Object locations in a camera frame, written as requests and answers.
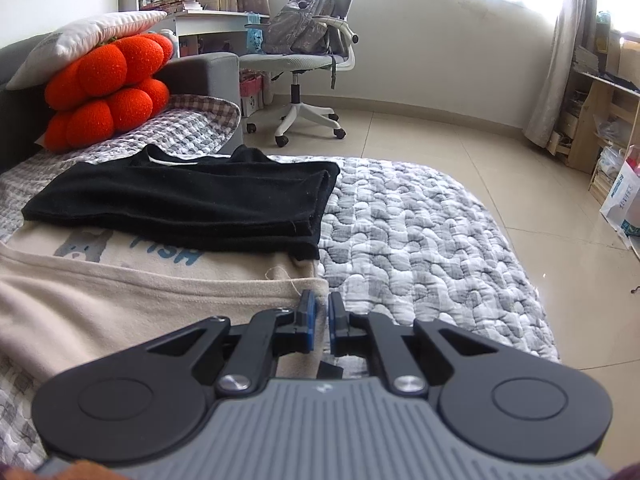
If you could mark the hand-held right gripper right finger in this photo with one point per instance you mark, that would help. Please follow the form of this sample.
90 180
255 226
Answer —
332 317

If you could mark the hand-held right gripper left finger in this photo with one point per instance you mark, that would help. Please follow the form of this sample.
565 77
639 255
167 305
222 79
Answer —
310 317

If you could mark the black top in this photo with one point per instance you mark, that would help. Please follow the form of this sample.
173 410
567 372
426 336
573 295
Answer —
175 200

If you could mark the beige printed sweatshirt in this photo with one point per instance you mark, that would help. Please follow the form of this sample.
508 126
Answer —
125 300

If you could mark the grey checked quilt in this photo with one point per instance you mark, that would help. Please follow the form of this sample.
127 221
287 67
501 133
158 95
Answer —
425 250

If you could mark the white pink storage box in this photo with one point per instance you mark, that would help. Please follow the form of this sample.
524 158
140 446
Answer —
252 95

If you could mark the grey office chair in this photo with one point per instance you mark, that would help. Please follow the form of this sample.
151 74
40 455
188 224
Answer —
300 62

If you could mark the grey sofa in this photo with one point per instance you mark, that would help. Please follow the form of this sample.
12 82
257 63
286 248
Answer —
205 75

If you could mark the teal bag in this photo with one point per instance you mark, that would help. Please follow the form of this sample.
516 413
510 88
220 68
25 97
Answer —
254 35

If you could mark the grey backpack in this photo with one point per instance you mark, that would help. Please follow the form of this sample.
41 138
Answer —
300 25

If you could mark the white paper bag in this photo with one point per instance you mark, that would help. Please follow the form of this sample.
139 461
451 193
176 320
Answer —
620 200

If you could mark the orange plush cushion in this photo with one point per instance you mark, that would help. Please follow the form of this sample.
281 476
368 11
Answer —
100 85

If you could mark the wooden shelf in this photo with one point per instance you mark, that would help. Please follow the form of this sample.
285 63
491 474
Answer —
590 110

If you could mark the white pillow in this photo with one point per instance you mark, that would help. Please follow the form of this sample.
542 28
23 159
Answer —
85 40

